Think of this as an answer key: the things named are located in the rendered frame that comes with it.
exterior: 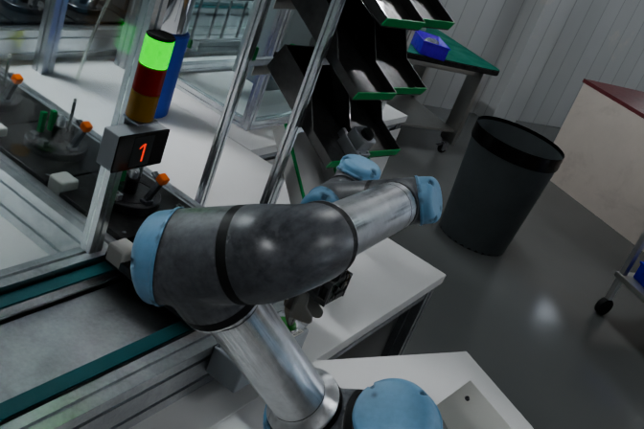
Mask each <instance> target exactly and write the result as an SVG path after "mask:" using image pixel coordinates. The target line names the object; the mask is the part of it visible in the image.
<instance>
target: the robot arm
mask: <svg viewBox="0 0 644 429"><path fill-rule="evenodd" d="M336 168H337V170H336V173H335V175H334V176H333V177H331V178H330V179H329V180H328V181H326V182H325V183H323V184H321V185H320V186H318V187H315V188H313V189H312V190H310V192H309V193H308V194H307V195H306V196H305V197H304V198H303V199H302V201H301V203H300V204H245V205H230V206H215V207H199V208H183V207H176V208H174V209H172V210H164V211H158V212H155V213H153V214H151V215H150V216H149V217H147V218H146V219H145V221H144V222H143V223H142V225H141V226H140V228H139V230H138V232H137V234H136V236H135V239H134V241H133V244H132V249H131V256H130V259H131V265H130V274H131V279H132V283H133V286H134V289H135V291H136V293H137V294H138V296H139V297H140V298H141V300H143V301H144V302H145V303H147V304H149V305H155V306H163V305H169V306H171V307H173V308H174V309H175V310H176V311H177V313H178V314H179V315H180V316H181V318H182V319H183V320H184V321H185V322H186V323H187V325H188V326H189V327H191V328H193V329H195V330H197V331H200V332H210V333H211V334H212V336H213V337H214V338H215V339H216V341H217V342H218V343H219V345H220V346H221V347H222V348H223V350H224V351H225V352H226V353H227V355H228V356H229V357H230V359H231V360H232V361H233V362H234V364H235V365H236V366H237V367H238V369H239V370H240V371H241V373H242V374H243V375H244V376H245V378H246V379H247V380H248V381H249V383H250V384H251V385H252V387H253V388H254V389H255V390H256V392H257V393H258V394H259V395H260V397H261V398H262V399H263V400H264V402H265V403H266V405H265V408H264V421H263V425H264V429H448V428H447V426H446V424H445V422H444V421H443V419H442V416H441V413H440V411H439V409H438V407H437V405H436V404H435V402H434V401H433V400H432V398H431V397H430V396H429V395H428V394H427V393H426V392H425V391H424V390H423V389H422V388H421V387H419V386H418V385H416V384H415V383H413V382H411V381H408V380H405V379H401V378H385V379H382V380H379V381H376V382H374V385H373V386H371V387H367V388H365V389H364V390H361V389H342V388H340V387H339V386H338V384H337V383H336V381H335V380H334V378H333V377H332V376H331V375H330V374H329V373H327V372H326V371H324V370H322V369H319V368H315V367H314V366H313V365H312V363H311V362H310V360H309V358H308V357H307V356H306V355H305V353H304V352H303V350H302V349H301V347H300V346H299V344H298V343H297V341H296V340H295V338H294V337H293V335H292V334H291V332H290V331H289V329H288V327H287V326H286V325H285V323H284V322H283V320H282V319H281V317H280V316H279V314H278V313H277V311H276V310H275V308H274V307H273V305H272V303H276V302H280V301H283V300H285V301H284V306H285V315H286V320H287V324H288V325H289V326H291V325H293V323H294V322H295V321H296V320H298V321H301V322H303V323H306V324H310V323H311V322H312V317H314V318H320V317H322V315H323V309H322V308H321V305H322V306H323V307H324V306H325V305H326V304H328V303H330V302H332V301H333V300H336V299H337V298H339V297H341V296H342V297H343V296H344V294H345V291H346V289H347V287H348V284H349V282H350V280H351V277H352V276H353V273H352V272H350V271H349V270H348V269H349V268H350V267H351V265H352V264H353V263H354V261H355V259H356V257H357V255H358V254H360V253H362V252H363V251H365V250H367V249H369V248H370V247H372V246H374V245H376V244H377V243H379V242H381V241H383V240H384V239H386V238H388V237H390V236H392V235H394V234H396V233H397V232H398V231H400V230H402V229H404V228H406V227H407V226H409V225H419V224H420V226H423V225H424V224H431V223H436V222H437V221H438V220H439V219H440V217H441V213H442V208H443V198H442V192H441V188H440V185H439V183H438V181H437V180H436V179H435V178H434V177H432V176H417V175H414V177H404V178H390V179H380V175H381V171H380V167H379V166H378V165H377V164H376V163H375V162H373V161H372V160H370V159H368V158H366V157H363V156H360V155H356V154H347V155H345V156H343V157H342V159H341V161H340V163H339V166H337V167H336Z"/></svg>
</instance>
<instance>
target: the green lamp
mask: <svg viewBox="0 0 644 429"><path fill-rule="evenodd" d="M173 46H174V42H173V43H166V42H161V41H158V40H155V39H153V38H151V37H149V36H148V35H147V34H146V35H145V39H144V43H143V46H142V50H141V54H140V57H139V61H140V63H142V64H143V65H145V66H147V67H149V68H151V69H155V70H166V69H168V66H169V63H170V59H171V56H172V52H173Z"/></svg>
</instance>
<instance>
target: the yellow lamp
mask: <svg viewBox="0 0 644 429"><path fill-rule="evenodd" d="M159 98H160V96H158V97H148V96H144V95H141V94H139V93H137V92H135V91H134V90H133V89H132V87H131V90H130V94H129V98H128V102H127V106H126V112H125V113H126V115H127V116H128V117H129V118H130V119H132V120H133V121H136V122H140V123H150V122H152V121H153V118H154V115H155V111H156V108H157V104H158V101H159Z"/></svg>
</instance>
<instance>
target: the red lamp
mask: <svg viewBox="0 0 644 429"><path fill-rule="evenodd" d="M167 70H168V69H166V70H155V69H151V68H149V67H147V66H145V65H143V64H142V63H140V61H138V65H137V68H136V72H135V76H134V80H133V83H132V89H133V90H134V91H135V92H137V93H139V94H141V95H144V96H148V97H158V96H160V94H161V91H162V87H163V83H164V80H165V76H166V74H167Z"/></svg>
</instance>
